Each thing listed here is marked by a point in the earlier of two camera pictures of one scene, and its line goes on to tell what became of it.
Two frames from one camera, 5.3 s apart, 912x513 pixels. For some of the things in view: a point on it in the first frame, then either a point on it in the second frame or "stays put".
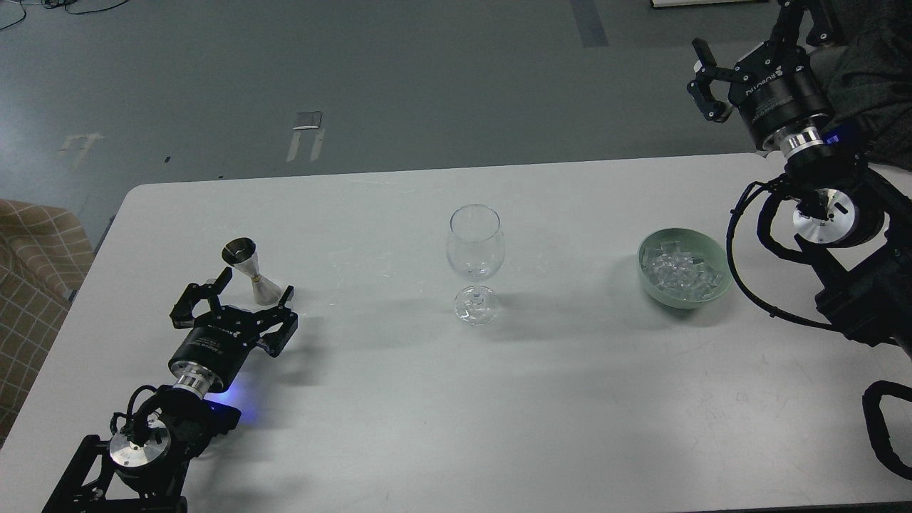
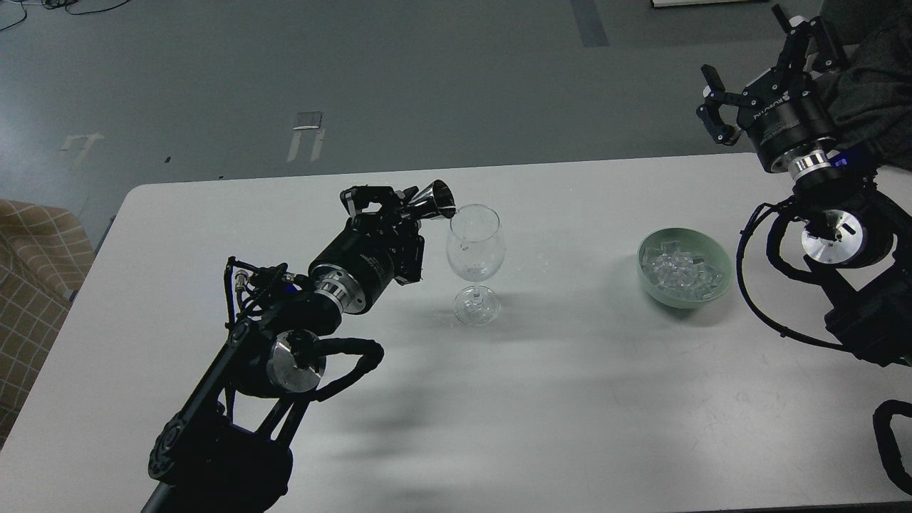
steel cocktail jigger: x=241 y=252 → x=437 y=198
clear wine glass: x=475 y=251 stays put
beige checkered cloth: x=45 y=257 stays put
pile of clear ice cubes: x=681 y=268 stays put
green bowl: x=684 y=268 stays put
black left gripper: x=221 y=340 → x=357 y=266
